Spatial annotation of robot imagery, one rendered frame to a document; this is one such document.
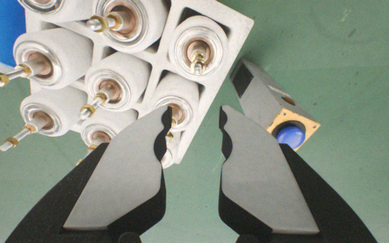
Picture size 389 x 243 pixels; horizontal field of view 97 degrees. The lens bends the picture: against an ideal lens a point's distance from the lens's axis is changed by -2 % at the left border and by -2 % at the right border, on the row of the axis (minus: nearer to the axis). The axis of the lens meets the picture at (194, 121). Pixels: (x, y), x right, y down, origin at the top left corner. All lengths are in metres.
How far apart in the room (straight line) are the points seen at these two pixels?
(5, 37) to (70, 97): 0.25
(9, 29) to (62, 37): 0.26
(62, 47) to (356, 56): 0.73
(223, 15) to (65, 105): 0.35
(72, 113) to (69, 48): 0.14
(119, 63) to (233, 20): 0.21
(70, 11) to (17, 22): 0.33
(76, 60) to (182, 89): 0.19
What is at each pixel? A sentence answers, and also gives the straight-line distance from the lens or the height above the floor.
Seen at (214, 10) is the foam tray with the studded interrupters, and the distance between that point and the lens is 0.36.
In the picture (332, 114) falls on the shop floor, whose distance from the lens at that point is 0.78.
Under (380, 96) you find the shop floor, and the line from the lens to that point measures 0.84.
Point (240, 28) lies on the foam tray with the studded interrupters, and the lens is 0.37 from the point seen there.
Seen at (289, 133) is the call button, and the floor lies 0.33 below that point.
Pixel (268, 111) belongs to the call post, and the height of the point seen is 0.29.
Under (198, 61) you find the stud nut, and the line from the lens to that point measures 0.21.
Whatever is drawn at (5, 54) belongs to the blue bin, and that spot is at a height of 0.10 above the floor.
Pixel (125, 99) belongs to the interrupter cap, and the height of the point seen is 0.25.
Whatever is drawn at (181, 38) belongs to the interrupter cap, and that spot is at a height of 0.25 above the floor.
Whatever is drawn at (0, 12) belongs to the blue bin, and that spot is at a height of 0.10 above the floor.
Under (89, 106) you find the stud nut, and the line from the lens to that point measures 0.29.
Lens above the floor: 0.54
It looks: 57 degrees down
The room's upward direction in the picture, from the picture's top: 177 degrees counter-clockwise
